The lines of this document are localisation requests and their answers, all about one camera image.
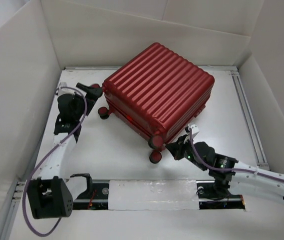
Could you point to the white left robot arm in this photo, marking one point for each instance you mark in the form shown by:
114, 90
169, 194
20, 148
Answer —
52, 193

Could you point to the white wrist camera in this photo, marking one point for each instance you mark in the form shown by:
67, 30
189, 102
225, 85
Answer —
192, 130
63, 89

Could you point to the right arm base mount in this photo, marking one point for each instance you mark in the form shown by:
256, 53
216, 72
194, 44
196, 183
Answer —
211, 199

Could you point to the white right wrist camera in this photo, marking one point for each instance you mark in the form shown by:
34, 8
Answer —
192, 130

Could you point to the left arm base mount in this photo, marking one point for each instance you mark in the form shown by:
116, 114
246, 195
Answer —
95, 201

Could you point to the red hard-shell suitcase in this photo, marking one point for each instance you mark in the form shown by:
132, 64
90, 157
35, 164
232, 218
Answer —
157, 93

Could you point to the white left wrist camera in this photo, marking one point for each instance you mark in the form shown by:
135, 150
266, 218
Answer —
63, 89

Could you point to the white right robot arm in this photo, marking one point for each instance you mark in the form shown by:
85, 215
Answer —
231, 175

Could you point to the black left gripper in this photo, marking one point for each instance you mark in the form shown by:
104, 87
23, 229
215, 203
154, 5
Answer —
93, 94

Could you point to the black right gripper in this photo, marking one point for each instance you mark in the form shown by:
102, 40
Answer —
175, 149

